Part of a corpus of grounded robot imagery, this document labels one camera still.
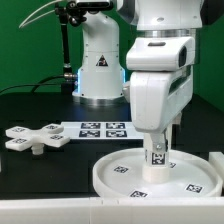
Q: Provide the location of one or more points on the white marker tag sheet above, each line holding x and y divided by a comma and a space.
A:
101, 130

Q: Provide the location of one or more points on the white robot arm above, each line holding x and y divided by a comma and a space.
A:
161, 58

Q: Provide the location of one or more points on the white obstacle fence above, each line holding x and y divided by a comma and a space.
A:
119, 210

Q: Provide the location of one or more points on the white cross-shaped table base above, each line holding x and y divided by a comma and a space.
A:
22, 138

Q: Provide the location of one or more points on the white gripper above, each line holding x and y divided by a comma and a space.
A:
156, 98

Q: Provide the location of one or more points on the white round table top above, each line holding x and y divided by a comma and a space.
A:
125, 174

